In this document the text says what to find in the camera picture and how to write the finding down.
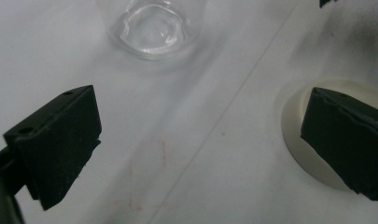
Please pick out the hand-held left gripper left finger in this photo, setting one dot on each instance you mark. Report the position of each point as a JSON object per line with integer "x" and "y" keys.
{"x": 57, "y": 143}

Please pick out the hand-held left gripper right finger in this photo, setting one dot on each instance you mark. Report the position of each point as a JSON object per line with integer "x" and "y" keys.
{"x": 345, "y": 143}

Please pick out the white round plate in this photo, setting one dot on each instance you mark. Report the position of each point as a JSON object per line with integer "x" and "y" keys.
{"x": 294, "y": 137}

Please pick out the clear glass jar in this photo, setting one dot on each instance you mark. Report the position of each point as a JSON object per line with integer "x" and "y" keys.
{"x": 154, "y": 28}

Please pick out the white table mat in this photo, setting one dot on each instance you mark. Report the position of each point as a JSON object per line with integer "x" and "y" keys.
{"x": 208, "y": 140}

